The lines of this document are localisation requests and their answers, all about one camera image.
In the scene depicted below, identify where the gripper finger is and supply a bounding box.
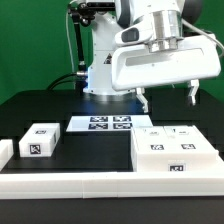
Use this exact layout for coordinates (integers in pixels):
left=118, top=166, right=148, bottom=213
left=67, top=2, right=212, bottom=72
left=187, top=79, right=199, bottom=106
left=136, top=88, right=149, bottom=112

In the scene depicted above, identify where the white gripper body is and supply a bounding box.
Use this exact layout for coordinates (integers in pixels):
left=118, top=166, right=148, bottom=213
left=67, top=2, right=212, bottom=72
left=111, top=29, right=221, bottom=91

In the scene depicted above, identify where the white door panel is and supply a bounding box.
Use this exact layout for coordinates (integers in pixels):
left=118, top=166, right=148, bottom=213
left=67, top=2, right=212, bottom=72
left=164, top=126, right=215, bottom=154
left=132, top=126, right=176, bottom=155

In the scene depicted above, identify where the white cabinet body box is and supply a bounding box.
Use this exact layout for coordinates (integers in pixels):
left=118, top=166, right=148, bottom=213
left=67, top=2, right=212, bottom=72
left=131, top=128, right=218, bottom=172

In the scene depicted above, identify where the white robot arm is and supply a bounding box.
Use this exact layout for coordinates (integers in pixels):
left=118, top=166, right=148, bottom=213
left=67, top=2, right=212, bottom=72
left=84, top=0, right=221, bottom=110

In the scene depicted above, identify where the white cabinet top block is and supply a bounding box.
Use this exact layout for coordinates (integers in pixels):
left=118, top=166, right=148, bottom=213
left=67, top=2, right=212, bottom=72
left=19, top=123, right=60, bottom=157

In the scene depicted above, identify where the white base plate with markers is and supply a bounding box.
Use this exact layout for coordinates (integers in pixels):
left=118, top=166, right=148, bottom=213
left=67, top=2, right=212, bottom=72
left=67, top=115, right=152, bottom=132

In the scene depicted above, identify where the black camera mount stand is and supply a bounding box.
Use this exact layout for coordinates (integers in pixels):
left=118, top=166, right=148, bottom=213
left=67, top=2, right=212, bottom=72
left=67, top=0, right=115, bottom=71

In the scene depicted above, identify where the black cable bundle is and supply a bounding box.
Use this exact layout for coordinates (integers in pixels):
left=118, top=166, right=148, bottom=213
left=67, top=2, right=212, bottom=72
left=46, top=70, right=88, bottom=91

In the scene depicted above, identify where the white U-shaped obstacle wall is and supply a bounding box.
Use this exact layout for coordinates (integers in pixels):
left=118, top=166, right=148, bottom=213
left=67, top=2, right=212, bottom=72
left=0, top=126, right=224, bottom=200

